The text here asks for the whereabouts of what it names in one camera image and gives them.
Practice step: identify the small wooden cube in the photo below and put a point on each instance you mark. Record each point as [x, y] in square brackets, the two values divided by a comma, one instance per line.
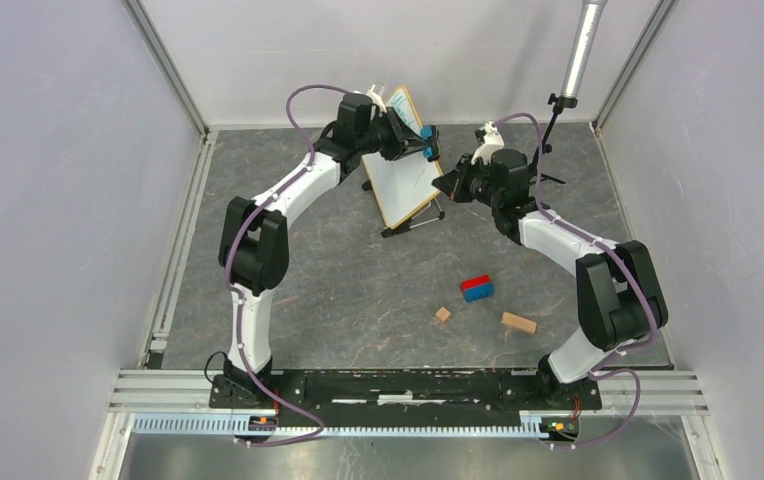
[442, 315]

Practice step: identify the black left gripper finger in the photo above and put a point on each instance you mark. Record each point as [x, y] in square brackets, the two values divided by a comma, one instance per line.
[402, 149]
[403, 130]

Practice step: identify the red and blue toy brick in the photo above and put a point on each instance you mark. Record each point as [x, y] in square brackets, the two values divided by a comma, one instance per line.
[477, 288]

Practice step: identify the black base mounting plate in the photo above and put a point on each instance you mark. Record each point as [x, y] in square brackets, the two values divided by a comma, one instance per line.
[393, 398]

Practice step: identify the long wooden block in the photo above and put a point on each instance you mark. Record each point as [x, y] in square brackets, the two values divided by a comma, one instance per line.
[519, 323]

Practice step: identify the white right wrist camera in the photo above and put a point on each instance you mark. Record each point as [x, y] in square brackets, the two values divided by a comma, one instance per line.
[490, 141]

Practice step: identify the blue whiteboard eraser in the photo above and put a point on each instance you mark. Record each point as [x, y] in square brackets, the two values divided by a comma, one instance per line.
[431, 150]

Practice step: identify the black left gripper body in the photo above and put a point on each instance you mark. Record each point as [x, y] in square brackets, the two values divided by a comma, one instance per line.
[379, 138]

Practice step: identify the small wood-framed whiteboard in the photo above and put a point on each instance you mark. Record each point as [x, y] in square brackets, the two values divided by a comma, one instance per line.
[402, 188]

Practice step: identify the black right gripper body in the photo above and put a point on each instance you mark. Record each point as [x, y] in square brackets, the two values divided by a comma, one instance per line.
[478, 189]

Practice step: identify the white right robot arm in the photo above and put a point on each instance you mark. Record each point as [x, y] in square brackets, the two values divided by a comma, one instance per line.
[620, 304]

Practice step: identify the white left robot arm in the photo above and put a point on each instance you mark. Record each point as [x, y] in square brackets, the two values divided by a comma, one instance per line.
[254, 250]

